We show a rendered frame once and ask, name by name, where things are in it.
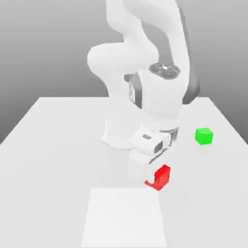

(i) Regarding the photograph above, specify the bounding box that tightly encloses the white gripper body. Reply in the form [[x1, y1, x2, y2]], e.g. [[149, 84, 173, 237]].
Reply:
[[127, 147, 169, 184]]

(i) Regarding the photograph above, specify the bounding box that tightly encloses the small red cube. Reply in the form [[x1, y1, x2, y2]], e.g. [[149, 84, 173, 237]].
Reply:
[[143, 164, 171, 191]]

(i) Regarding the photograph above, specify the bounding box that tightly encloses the small green cube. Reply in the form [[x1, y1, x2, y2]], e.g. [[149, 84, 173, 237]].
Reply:
[[195, 127, 214, 146]]

